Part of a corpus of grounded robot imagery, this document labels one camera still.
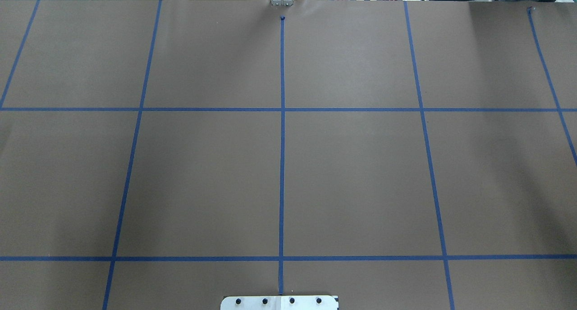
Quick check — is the white pillar mount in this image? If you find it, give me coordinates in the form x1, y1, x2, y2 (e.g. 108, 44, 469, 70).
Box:
220, 295, 339, 310

